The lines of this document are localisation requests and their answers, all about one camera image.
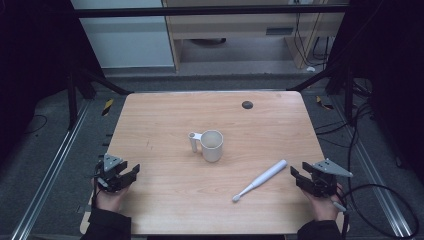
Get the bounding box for person's right hand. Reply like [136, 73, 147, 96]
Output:
[300, 182, 346, 222]

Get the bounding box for white cabinet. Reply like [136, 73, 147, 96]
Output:
[70, 0, 176, 70]

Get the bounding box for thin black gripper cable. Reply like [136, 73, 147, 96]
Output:
[90, 162, 102, 210]

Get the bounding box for black hanging desk cables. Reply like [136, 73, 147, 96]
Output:
[292, 12, 335, 68]

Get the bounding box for black floor cables bundle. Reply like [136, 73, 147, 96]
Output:
[314, 102, 374, 149]

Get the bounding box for thin black floor cable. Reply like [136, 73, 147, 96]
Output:
[23, 114, 49, 136]

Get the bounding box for white cup with handle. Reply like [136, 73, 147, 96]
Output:
[187, 129, 225, 164]

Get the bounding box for grey cable plug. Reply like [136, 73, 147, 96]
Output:
[331, 200, 348, 214]

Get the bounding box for aluminium floor rail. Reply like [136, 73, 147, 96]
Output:
[329, 96, 415, 239]
[9, 99, 92, 240]

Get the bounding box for black metal stand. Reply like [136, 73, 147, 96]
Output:
[286, 62, 356, 125]
[64, 65, 134, 131]

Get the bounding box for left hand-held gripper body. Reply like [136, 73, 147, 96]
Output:
[94, 152, 132, 194]

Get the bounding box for yellow black striped tape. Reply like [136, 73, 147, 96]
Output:
[101, 98, 115, 117]
[315, 95, 335, 111]

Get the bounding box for white electric toothbrush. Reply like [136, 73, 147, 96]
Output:
[231, 158, 288, 204]

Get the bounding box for dark curtain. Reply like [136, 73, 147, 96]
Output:
[328, 0, 424, 185]
[0, 0, 103, 165]

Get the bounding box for black horizontal frame bar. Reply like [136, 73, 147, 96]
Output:
[71, 4, 350, 19]

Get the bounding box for person's left hand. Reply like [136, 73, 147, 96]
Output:
[91, 178, 133, 214]

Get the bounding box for light wooden desk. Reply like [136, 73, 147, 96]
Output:
[162, 0, 350, 72]

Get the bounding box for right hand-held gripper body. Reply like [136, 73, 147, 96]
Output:
[309, 158, 354, 198]

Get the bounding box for black looped cable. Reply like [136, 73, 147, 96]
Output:
[339, 182, 420, 240]

